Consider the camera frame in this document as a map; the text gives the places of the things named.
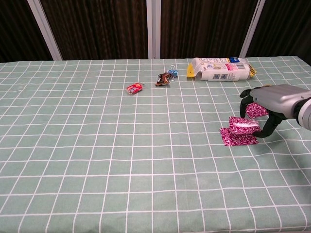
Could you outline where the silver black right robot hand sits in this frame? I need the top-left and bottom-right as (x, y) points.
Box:
(240, 84), (311, 139)

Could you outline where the pink patterned packet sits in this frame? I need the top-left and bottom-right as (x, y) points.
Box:
(220, 127), (259, 147)
(245, 101), (269, 119)
(229, 116), (260, 135)

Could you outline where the white yellow snack bag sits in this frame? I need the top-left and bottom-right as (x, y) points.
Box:
(186, 57), (257, 82)

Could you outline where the dark ribbed partition panel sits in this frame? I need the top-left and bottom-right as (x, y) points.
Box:
(40, 0), (149, 61)
(0, 0), (53, 63)
(247, 0), (311, 58)
(160, 0), (259, 59)

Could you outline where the blue binder clip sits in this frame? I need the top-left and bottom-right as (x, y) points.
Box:
(167, 65), (179, 82)

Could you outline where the brown crumpled candy wrapper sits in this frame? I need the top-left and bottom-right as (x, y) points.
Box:
(155, 72), (171, 87)

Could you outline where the red candy packet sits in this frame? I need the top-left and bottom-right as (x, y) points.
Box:
(126, 82), (146, 95)

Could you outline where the green white grid tablecloth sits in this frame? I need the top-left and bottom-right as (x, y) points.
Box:
(0, 56), (311, 233)

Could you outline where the white partition frame post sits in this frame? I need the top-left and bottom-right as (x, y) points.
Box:
(239, 0), (267, 58)
(145, 0), (162, 60)
(27, 0), (64, 61)

